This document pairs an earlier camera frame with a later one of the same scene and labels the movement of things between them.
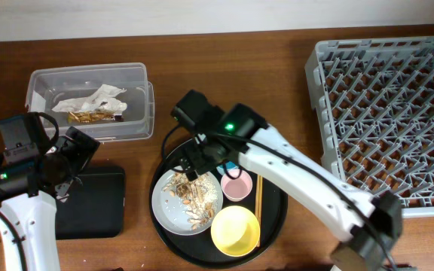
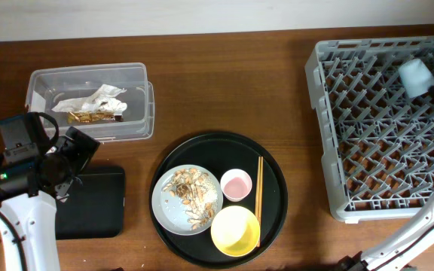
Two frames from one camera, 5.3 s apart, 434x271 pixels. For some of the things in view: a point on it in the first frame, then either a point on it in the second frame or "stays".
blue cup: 229,165 → 417,79
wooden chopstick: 260,205 stays
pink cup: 236,190 stays
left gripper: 83,153 stays
